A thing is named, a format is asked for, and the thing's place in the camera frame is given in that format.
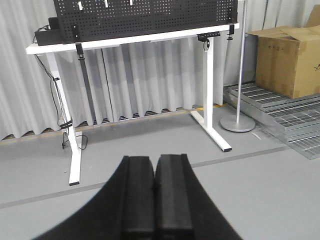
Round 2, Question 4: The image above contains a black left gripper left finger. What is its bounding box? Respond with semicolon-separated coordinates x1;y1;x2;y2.
37;156;155;240

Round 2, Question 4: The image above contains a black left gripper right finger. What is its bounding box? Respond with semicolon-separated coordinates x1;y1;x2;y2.
154;154;241;240

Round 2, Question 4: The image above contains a white standing desk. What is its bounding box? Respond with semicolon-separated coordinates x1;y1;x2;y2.
25;22;240;186

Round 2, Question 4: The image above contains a silver floor stand pole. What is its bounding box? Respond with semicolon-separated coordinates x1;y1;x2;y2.
220;0;256;133

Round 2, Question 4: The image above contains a white curtain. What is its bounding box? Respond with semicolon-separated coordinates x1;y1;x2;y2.
0;0;320;141

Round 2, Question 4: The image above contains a metal floor grating stack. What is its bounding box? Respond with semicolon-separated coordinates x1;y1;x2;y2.
224;82;320;160

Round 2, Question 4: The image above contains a black desk control panel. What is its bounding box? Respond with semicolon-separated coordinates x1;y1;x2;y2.
197;31;221;43

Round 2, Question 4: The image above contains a brown cardboard box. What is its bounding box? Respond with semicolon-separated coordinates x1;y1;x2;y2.
249;4;320;99

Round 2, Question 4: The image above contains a black right pegboard clamp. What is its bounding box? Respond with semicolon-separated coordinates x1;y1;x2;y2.
227;23;235;41

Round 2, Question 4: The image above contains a black pegboard clamp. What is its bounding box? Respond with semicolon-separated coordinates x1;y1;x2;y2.
227;23;235;41
71;23;85;60

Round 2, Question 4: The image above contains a black left pegboard clamp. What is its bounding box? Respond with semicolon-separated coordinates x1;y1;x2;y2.
71;23;85;60

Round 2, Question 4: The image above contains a black box on desk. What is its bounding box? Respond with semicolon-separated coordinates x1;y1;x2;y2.
33;17;63;46

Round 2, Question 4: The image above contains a black perforated pegboard panel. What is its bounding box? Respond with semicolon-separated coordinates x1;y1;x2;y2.
54;0;238;44

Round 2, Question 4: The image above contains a black cable bundle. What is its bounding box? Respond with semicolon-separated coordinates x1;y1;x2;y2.
32;24;89;151

